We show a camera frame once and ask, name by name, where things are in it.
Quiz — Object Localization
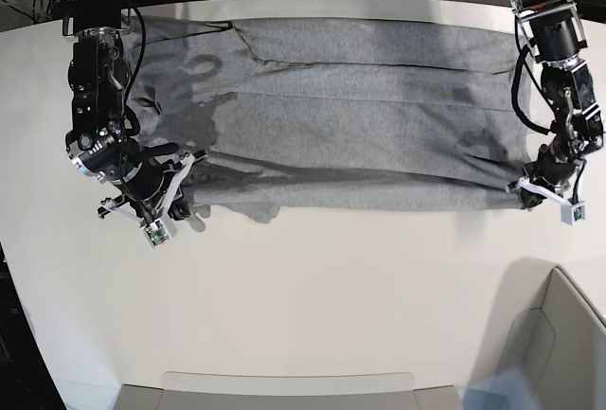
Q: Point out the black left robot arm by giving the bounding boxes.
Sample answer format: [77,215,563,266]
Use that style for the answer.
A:
[508,0,605,220]

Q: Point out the beige bin at right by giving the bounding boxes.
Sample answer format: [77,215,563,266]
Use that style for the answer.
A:
[495,267,605,409]

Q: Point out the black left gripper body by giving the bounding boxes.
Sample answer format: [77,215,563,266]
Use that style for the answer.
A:
[506,144,586,203]

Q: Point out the blue translucent plastic sheet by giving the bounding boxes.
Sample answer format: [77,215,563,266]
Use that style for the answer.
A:
[459,366,542,410]

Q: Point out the beige bin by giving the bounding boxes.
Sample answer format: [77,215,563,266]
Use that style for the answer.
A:
[495,267,605,409]
[114,371,463,409]

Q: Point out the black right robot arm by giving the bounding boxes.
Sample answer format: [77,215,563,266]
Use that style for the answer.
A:
[62,0,205,245]

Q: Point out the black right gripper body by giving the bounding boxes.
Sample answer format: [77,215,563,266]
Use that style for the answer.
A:
[98,143,193,223]

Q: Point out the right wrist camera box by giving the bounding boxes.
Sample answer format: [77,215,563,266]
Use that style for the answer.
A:
[140,219,174,248]

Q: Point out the beige bin at bottom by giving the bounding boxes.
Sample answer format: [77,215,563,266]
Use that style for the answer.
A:
[114,371,463,409]

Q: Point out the grey T-shirt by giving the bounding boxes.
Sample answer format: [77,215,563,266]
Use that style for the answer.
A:
[123,18,527,223]

